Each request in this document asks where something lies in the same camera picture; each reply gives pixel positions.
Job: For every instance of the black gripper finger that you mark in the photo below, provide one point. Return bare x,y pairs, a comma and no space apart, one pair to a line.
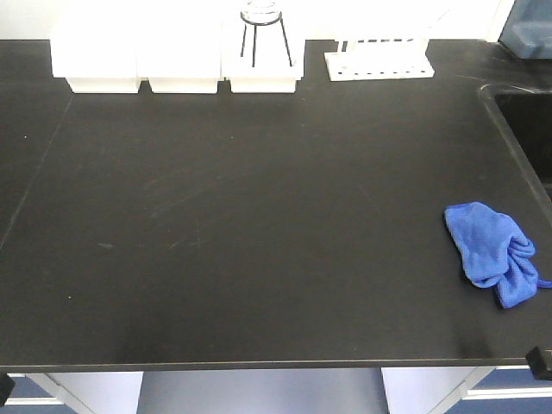
539,362
6,387

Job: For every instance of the blue microfiber cloth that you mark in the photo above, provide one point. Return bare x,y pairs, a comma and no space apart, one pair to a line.
495,252

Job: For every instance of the white bench cabinet base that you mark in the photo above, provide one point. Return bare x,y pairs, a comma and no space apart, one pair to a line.
505,389

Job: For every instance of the black lab sink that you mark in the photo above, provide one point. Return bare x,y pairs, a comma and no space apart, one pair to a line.
522,115

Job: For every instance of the blue plastic bin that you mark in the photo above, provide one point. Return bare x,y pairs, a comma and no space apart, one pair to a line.
527,31

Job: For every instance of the white box left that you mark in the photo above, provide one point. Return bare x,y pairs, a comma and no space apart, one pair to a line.
94,61

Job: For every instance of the white box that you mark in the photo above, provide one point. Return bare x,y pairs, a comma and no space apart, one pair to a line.
181,60
274,76
94,61

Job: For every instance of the white test tube rack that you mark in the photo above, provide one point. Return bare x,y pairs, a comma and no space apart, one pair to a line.
377,59

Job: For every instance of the white box middle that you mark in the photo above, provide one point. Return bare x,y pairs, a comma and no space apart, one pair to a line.
181,60

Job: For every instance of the white box right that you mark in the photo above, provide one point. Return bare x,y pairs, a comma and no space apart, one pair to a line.
274,76

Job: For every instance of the glass beaker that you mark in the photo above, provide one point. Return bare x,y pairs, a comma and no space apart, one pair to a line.
260,11

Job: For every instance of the black wire tripod stand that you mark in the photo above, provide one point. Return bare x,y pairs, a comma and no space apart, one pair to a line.
264,38

